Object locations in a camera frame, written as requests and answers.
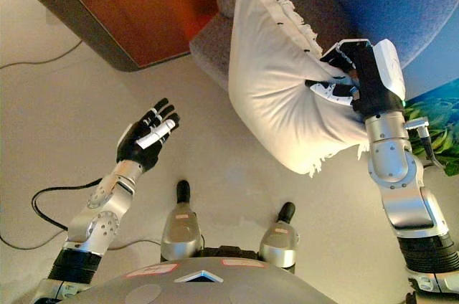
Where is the silver left robot leg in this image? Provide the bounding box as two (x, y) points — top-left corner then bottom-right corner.
(160, 179), (202, 262)

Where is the brown wooden table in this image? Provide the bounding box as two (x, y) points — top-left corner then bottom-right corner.
(6, 0), (219, 72)

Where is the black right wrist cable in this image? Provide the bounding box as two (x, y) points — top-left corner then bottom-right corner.
(404, 119), (445, 168)

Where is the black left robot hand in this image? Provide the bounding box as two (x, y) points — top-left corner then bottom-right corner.
(116, 98), (180, 174)

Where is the green leafy plant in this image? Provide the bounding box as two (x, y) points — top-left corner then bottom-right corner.
(403, 99), (459, 176)

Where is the thin black floor cable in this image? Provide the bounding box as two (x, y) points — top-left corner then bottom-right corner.
(0, 40), (83, 70)
(0, 228), (162, 250)

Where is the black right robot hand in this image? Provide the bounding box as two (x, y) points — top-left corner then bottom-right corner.
(304, 39), (406, 118)

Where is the thick black wrist cable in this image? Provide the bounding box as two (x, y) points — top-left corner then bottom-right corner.
(31, 178), (103, 232)

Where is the white fringed pillow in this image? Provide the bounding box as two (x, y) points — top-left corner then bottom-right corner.
(228, 0), (370, 179)

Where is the grey fabric armchair sofa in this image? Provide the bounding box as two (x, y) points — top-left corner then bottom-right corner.
(189, 0), (359, 82)

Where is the grey robot torso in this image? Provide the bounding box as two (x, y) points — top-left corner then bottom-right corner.
(84, 246), (338, 304)

